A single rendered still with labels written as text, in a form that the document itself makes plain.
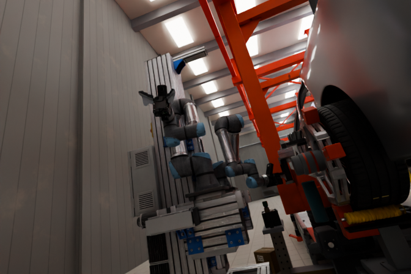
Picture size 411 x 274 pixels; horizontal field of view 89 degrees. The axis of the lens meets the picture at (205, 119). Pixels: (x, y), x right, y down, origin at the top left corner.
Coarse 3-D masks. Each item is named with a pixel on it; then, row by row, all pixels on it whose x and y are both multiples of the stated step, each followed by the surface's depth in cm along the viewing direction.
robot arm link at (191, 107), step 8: (184, 104) 141; (192, 104) 138; (184, 112) 141; (192, 112) 126; (192, 120) 116; (184, 128) 109; (192, 128) 109; (200, 128) 109; (192, 136) 110; (200, 136) 112
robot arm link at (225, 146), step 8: (224, 120) 159; (216, 128) 157; (224, 128) 156; (224, 136) 152; (224, 144) 149; (224, 152) 147; (232, 152) 146; (232, 160) 142; (232, 168) 139; (240, 168) 139; (232, 176) 139
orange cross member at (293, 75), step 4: (300, 68) 403; (292, 72) 406; (296, 72) 404; (280, 76) 412; (284, 76) 409; (288, 76) 406; (292, 76) 404; (296, 76) 402; (268, 80) 417; (272, 80) 415; (276, 80) 412; (280, 80) 409; (284, 80) 407; (288, 80) 409; (292, 80) 413; (264, 84) 418; (268, 84) 415; (272, 84) 412; (276, 84) 415; (280, 84) 419; (264, 88) 419; (268, 88) 418; (264, 92) 419
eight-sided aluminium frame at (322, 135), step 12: (312, 132) 122; (324, 132) 116; (324, 156) 112; (336, 168) 109; (324, 180) 152; (336, 180) 109; (324, 192) 144; (336, 192) 113; (348, 192) 112; (336, 204) 119
